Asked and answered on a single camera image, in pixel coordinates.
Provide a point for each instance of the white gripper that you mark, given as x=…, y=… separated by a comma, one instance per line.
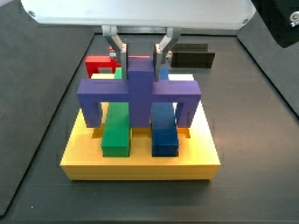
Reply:
x=193, y=14

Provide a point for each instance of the purple cross-shaped block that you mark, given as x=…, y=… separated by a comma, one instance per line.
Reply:
x=139, y=91

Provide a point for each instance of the black angle fixture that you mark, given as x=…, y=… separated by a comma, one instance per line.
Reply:
x=191, y=56

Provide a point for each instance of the yellow slotted board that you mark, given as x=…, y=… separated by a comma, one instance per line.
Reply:
x=84, y=163

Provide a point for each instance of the red cross-shaped block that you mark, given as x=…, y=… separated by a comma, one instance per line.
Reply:
x=98, y=64

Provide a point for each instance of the blue long bar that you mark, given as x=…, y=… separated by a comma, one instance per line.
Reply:
x=164, y=133

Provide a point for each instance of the green long bar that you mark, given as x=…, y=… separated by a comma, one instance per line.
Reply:
x=115, y=142

